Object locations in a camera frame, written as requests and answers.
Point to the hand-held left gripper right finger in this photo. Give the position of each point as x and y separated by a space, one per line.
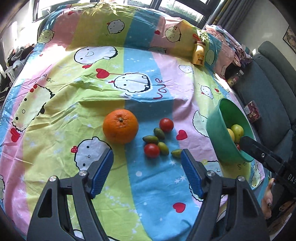
192 176

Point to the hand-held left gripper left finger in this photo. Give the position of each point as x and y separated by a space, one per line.
101 173

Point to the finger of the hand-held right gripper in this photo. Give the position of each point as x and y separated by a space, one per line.
254 148

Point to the red cherry tomato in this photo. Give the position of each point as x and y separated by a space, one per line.
166 124
152 150
237 146

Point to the yellow-green pear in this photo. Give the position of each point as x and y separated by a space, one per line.
238 130

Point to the yellow lemon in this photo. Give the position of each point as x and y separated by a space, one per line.
230 135

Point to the small green kumquat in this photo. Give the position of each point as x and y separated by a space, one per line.
150 139
159 133
162 146
177 153

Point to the green plastic bowl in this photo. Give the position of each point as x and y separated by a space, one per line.
219 129

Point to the person's right hand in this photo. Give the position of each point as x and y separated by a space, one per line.
267 199

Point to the clear snack box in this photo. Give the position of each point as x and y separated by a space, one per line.
253 110

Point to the large orange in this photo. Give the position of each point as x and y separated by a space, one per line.
120 126

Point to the grey sofa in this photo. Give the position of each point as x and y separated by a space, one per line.
266 88

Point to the clear jar with dark lid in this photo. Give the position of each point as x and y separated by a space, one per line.
234 78

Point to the colourful cartoon printed blanket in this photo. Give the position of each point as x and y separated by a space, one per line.
69 92

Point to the yellow bear print bottle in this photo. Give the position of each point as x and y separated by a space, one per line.
199 54

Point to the crumpled pink cloth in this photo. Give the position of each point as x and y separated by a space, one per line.
231 41

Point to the grey curtain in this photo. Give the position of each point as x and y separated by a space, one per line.
233 11

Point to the black framed window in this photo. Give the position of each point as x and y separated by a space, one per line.
161 4

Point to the framed wall picture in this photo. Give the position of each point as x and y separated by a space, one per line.
290 37

